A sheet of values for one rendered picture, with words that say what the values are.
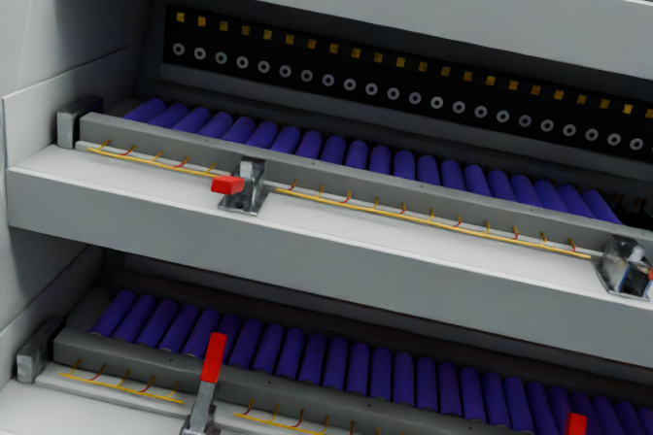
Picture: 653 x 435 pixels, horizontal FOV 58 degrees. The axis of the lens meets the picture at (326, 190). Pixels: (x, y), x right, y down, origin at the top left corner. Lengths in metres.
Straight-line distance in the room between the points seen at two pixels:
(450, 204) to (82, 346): 0.31
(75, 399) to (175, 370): 0.08
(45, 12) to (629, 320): 0.45
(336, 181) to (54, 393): 0.27
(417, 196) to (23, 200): 0.28
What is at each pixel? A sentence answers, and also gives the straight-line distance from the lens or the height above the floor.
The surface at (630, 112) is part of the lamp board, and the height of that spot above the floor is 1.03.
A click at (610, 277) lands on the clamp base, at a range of 0.45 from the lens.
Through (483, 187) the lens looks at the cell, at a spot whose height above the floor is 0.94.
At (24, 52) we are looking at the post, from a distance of 0.45.
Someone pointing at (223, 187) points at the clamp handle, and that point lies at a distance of 0.34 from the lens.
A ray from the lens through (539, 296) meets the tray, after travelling 0.42.
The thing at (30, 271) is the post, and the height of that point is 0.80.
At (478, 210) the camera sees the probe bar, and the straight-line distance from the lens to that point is 0.44.
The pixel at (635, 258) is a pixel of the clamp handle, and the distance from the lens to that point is 0.44.
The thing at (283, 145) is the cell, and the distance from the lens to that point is 0.47.
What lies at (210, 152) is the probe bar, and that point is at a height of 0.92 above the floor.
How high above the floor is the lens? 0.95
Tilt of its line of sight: 5 degrees down
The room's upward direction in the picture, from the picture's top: 12 degrees clockwise
